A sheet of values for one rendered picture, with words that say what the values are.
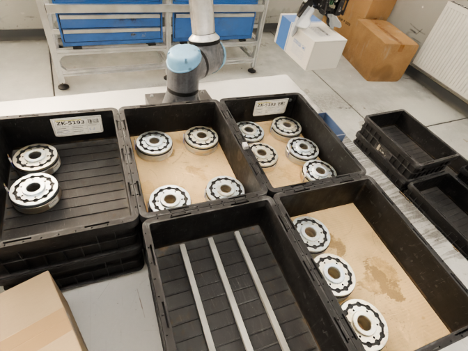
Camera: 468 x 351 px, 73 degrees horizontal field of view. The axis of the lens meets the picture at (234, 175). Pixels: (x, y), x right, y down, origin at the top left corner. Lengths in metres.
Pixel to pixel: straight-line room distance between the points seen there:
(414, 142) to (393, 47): 1.73
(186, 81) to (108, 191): 0.49
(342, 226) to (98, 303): 0.64
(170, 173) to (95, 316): 0.39
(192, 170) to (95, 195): 0.26
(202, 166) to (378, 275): 0.54
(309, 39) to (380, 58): 2.63
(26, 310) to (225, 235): 0.42
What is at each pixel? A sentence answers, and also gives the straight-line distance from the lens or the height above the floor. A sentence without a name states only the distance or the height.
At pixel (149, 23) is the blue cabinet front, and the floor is 0.47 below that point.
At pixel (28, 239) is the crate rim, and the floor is 0.93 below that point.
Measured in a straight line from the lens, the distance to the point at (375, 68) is 3.64.
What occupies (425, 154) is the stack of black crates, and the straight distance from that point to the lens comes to 1.99.
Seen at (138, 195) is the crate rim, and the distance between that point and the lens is 0.72.
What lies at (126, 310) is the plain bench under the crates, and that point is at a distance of 0.84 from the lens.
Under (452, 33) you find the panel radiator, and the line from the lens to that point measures 3.82.
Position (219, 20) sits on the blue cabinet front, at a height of 0.48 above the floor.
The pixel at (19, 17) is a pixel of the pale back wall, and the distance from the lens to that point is 3.58.
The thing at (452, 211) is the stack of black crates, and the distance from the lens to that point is 1.94.
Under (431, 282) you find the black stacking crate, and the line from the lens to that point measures 0.86.
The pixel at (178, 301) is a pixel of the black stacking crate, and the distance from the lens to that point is 0.70.
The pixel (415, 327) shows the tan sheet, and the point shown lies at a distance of 0.84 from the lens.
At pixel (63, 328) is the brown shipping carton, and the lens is 0.68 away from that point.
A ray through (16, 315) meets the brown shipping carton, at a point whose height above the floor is 0.86.
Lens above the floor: 1.48
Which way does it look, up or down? 46 degrees down
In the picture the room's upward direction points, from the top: 12 degrees clockwise
